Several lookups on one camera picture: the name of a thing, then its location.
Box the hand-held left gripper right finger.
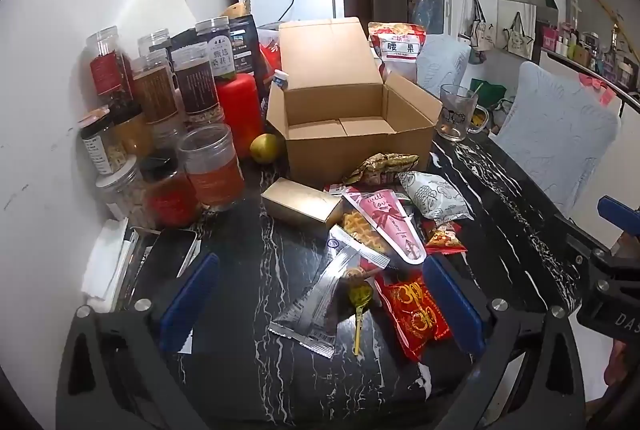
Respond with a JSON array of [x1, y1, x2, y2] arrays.
[[422, 255, 586, 430]]

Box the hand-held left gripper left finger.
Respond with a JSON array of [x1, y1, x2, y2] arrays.
[[55, 252, 221, 430]]

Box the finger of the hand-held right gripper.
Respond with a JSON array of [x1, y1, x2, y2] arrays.
[[565, 232, 621, 267], [597, 196, 640, 241]]

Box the red gold-print snack packet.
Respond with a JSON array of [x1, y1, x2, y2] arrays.
[[374, 271, 453, 362]]

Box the small orange-red snack packet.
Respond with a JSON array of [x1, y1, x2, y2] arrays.
[[424, 222, 468, 255]]

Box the yellow-green lollipop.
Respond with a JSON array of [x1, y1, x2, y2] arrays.
[[347, 284, 376, 357]]

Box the pink triangular snack packet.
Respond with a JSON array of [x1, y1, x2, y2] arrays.
[[341, 187, 427, 265]]

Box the clear lollipop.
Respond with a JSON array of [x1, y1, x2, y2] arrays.
[[347, 262, 396, 283]]

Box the white line-drawing bread packet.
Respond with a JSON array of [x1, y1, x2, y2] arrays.
[[398, 171, 473, 225]]

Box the clear waffle packet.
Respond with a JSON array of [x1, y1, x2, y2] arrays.
[[327, 207, 393, 268]]

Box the silver snack packet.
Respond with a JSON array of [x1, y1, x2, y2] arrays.
[[268, 230, 391, 357]]

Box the green gold snack packet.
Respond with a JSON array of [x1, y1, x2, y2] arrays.
[[342, 152, 420, 185]]

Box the cardboard box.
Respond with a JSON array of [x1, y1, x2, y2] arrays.
[[266, 17, 443, 188]]

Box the person's right hand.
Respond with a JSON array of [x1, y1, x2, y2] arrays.
[[603, 337, 640, 391]]

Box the black phone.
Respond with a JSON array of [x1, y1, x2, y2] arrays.
[[127, 227, 198, 311]]

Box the light blue covered chair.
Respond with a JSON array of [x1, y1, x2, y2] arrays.
[[416, 34, 473, 100], [490, 60, 622, 251]]

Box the white paper stack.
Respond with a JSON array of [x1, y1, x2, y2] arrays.
[[82, 219, 133, 313]]

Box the pink bow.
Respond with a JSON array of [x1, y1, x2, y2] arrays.
[[577, 72, 618, 108]]

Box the gold rectangular box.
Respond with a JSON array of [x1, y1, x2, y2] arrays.
[[261, 177, 346, 241]]

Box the white counter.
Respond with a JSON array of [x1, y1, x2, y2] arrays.
[[537, 47, 640, 121]]

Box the row of bottles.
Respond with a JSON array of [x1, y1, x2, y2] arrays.
[[542, 0, 640, 88]]

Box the yellow-green lemon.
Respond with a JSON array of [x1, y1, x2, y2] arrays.
[[249, 133, 282, 165]]

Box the green bag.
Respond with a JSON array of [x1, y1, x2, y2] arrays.
[[470, 78, 508, 103]]

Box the glass mug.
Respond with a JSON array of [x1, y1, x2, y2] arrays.
[[435, 84, 490, 142]]

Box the hanging canvas tote bag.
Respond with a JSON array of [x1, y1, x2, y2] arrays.
[[470, 0, 498, 53], [502, 12, 536, 59]]

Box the red plastic container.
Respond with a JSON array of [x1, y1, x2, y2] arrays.
[[215, 74, 266, 161]]

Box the cluster of clear plastic jars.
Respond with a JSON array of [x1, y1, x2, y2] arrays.
[[77, 16, 247, 231]]

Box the white red nut bag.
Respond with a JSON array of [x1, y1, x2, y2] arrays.
[[368, 22, 428, 85]]

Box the black snack bag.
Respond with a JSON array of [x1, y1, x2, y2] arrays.
[[227, 14, 271, 95]]

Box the white board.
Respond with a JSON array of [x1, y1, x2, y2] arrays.
[[117, 0, 198, 43]]

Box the white refrigerator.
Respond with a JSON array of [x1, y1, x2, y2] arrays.
[[237, 0, 346, 30]]

